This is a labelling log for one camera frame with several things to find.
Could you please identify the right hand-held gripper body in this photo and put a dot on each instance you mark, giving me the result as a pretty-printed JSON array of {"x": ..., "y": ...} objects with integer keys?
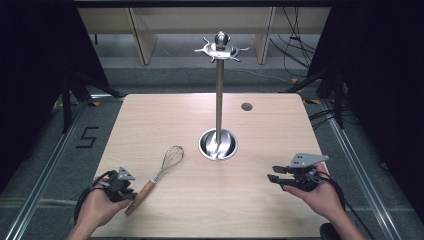
[{"x": 304, "y": 173}]

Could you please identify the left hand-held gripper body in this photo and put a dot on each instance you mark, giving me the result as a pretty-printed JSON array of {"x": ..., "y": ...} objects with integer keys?
[{"x": 117, "y": 186}]

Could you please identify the steel utensil stand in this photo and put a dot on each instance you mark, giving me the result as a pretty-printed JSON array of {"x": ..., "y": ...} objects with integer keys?
[{"x": 219, "y": 100}]

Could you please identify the person's left hand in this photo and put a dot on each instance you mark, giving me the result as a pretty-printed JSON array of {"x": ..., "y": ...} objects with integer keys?
[{"x": 100, "y": 207}]

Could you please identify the person's right hand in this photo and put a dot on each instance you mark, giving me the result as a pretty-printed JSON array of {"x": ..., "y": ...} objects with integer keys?
[{"x": 316, "y": 197}]

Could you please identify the dark round object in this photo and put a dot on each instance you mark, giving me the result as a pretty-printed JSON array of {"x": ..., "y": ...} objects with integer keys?
[{"x": 329, "y": 232}]

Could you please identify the black metal stand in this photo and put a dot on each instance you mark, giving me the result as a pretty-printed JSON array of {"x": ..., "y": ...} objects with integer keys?
[
  {"x": 66, "y": 103},
  {"x": 338, "y": 96}
]

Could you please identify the black curtain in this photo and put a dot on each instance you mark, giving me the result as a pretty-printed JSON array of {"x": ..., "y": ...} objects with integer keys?
[
  {"x": 383, "y": 83},
  {"x": 30, "y": 83}
]

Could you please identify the aluminium floor rail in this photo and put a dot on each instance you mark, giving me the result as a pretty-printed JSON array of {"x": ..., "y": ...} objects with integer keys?
[
  {"x": 363, "y": 176},
  {"x": 40, "y": 180}
]

